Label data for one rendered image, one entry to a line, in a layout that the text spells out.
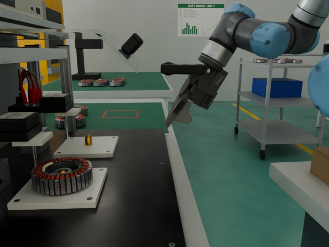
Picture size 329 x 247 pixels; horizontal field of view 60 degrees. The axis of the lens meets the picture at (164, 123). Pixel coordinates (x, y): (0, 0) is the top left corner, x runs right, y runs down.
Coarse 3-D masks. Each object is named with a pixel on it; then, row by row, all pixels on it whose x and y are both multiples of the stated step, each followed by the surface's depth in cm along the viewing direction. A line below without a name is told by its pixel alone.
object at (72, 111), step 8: (48, 96) 74; (56, 96) 74; (64, 96) 74; (16, 104) 75; (40, 104) 75; (48, 104) 73; (56, 104) 73; (64, 104) 73; (72, 104) 80; (40, 112) 73; (48, 112) 73; (56, 112) 74; (64, 112) 74; (72, 112) 74
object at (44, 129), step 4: (44, 128) 80; (48, 140) 82; (44, 144) 79; (48, 144) 82; (24, 148) 75; (28, 148) 75; (36, 148) 75; (40, 148) 76; (44, 148) 79; (24, 152) 75; (28, 152) 76; (36, 152) 76; (40, 152) 76
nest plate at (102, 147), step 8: (104, 136) 87; (112, 136) 87; (64, 144) 80; (72, 144) 80; (80, 144) 80; (96, 144) 80; (104, 144) 80; (112, 144) 80; (56, 152) 73; (64, 152) 73; (72, 152) 73; (80, 152) 73; (88, 152) 73; (96, 152) 73; (104, 152) 73; (112, 152) 73
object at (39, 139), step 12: (0, 120) 49; (12, 120) 50; (24, 120) 50; (36, 120) 54; (0, 132) 50; (12, 132) 50; (24, 132) 50; (36, 132) 54; (48, 132) 56; (12, 144) 51; (24, 144) 51; (36, 144) 51
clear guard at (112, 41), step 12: (0, 36) 50; (12, 36) 50; (24, 36) 50; (36, 36) 50; (48, 36) 50; (60, 36) 50; (72, 36) 50; (84, 36) 50; (96, 36) 50; (108, 36) 46; (120, 48) 47; (132, 60) 46
